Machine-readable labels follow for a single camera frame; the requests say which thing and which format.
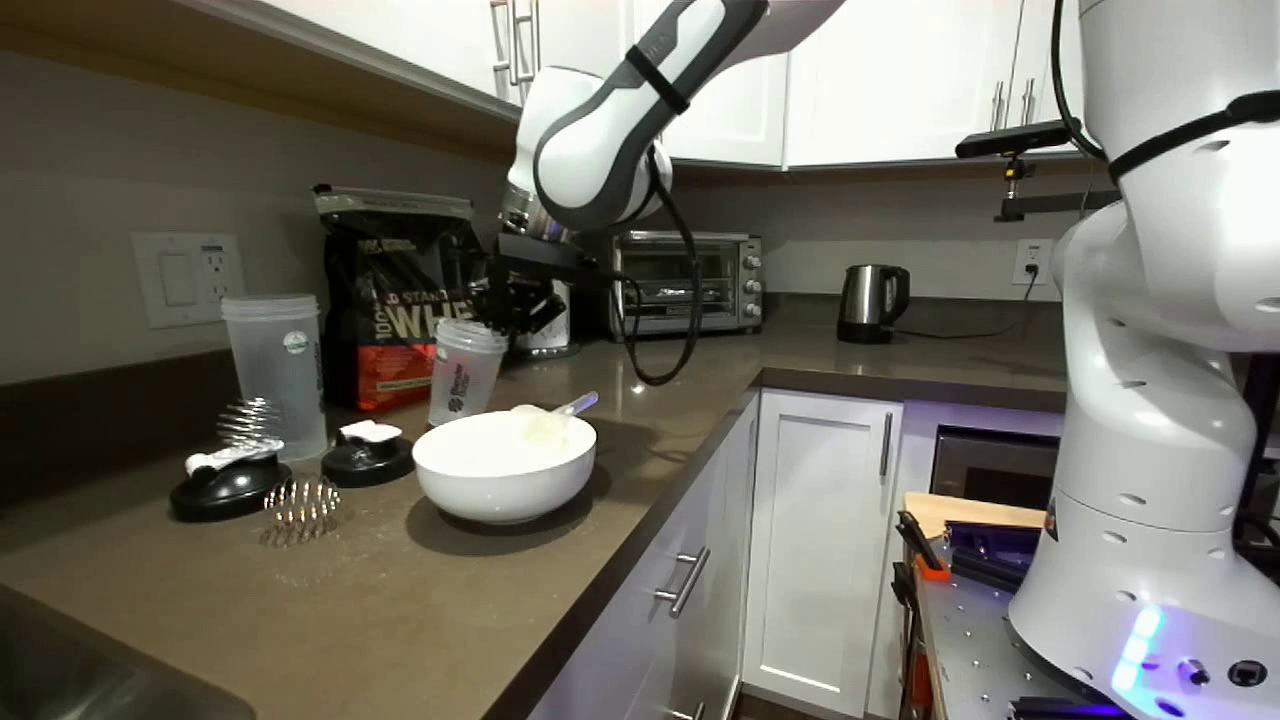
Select black protein powder bag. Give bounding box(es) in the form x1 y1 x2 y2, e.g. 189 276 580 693
312 184 496 421

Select small white wall outlet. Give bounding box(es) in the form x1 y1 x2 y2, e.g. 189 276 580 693
1013 236 1059 288

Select orange black clamp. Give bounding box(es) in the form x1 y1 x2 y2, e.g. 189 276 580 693
893 509 961 594

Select white wall outlet plate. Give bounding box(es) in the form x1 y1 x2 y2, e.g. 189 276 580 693
130 230 248 333

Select black camera on stand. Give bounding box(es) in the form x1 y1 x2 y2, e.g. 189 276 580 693
952 118 1122 223

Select steel electric kettle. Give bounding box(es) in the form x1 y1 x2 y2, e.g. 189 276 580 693
834 259 918 348

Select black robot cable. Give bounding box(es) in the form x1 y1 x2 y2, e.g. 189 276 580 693
605 135 709 393

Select black lid with spring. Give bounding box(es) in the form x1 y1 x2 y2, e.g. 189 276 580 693
169 393 296 523

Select tall translucent shaker cup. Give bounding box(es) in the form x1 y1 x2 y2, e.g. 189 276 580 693
216 292 333 466

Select wire whisk ball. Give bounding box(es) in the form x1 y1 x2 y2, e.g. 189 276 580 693
260 475 347 548

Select wooden board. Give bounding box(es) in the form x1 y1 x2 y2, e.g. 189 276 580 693
902 488 1053 539

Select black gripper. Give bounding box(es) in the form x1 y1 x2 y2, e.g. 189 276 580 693
471 213 591 337

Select white upper cabinets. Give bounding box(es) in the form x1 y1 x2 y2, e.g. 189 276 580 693
256 0 1112 175

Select grey drawer front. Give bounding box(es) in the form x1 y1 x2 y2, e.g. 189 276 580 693
523 405 760 720

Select black lid with white cap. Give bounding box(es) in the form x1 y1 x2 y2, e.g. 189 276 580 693
316 417 421 491

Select silver toaster oven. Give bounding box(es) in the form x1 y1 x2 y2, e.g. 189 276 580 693
601 230 767 340

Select white lower cabinet door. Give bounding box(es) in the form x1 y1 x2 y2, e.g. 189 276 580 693
739 387 909 720

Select silver drawer handle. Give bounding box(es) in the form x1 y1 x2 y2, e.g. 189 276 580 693
650 544 715 619

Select white ceramic bowl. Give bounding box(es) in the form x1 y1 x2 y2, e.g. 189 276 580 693
407 405 601 530

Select steel sink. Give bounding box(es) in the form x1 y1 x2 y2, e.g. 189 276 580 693
0 580 260 720

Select small translucent shaker cup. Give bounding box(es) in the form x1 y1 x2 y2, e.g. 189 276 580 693
425 315 512 430

